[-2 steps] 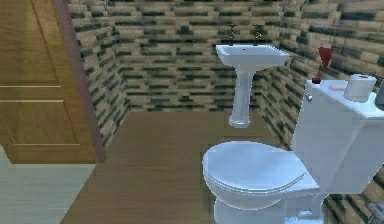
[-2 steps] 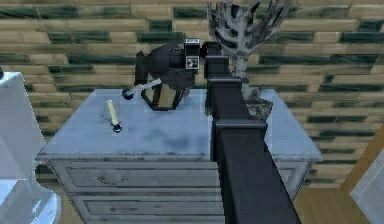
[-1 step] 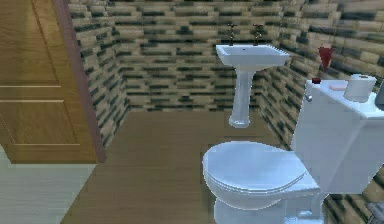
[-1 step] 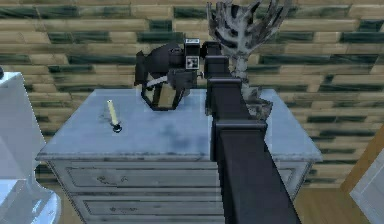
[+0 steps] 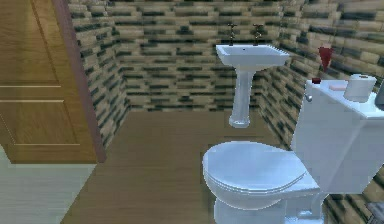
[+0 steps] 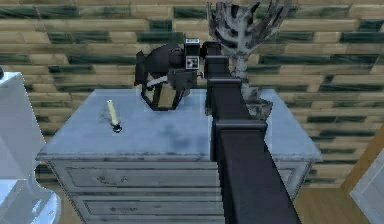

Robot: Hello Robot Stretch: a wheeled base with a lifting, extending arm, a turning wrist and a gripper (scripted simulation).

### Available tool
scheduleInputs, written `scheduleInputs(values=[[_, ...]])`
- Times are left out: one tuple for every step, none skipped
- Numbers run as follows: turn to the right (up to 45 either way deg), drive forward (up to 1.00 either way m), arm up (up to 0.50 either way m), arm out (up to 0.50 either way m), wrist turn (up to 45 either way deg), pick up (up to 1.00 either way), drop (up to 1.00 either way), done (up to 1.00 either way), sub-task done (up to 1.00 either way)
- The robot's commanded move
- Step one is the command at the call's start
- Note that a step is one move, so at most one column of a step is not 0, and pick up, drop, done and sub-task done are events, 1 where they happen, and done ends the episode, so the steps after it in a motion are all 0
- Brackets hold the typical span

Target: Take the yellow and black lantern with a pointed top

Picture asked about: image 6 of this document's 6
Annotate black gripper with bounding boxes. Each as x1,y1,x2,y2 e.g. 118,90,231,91
134,43,202,112

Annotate grey white chest of drawers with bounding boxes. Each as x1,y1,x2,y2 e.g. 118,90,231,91
35,87,324,224

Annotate grey white branching sculpture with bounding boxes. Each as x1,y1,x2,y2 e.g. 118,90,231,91
205,0,295,123

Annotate white rounded furniture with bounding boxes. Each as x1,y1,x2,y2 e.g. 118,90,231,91
0,71,62,224

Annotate wooden bed with white mattress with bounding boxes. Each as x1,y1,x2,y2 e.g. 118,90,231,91
339,124,384,224

